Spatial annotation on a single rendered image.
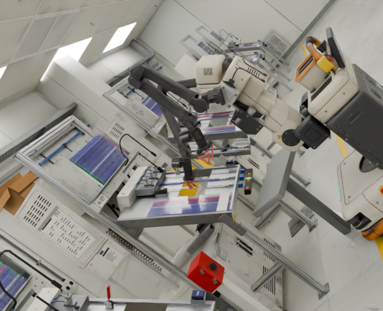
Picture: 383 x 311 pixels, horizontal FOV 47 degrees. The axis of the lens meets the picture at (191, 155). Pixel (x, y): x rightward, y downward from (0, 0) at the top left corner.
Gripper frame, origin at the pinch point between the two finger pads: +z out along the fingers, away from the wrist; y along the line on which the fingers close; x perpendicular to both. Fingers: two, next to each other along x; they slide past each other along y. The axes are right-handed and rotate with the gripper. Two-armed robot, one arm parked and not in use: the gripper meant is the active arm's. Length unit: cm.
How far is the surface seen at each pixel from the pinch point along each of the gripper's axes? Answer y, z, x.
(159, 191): 7.0, -1.8, -20.0
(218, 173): -23.0, 1.3, 15.9
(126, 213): 27.3, 2.2, -37.0
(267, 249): 42, 22, 48
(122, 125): -108, -15, -80
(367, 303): 72, 35, 97
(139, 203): 14.1, 2.2, -32.3
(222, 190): 5.5, 0.9, 21.6
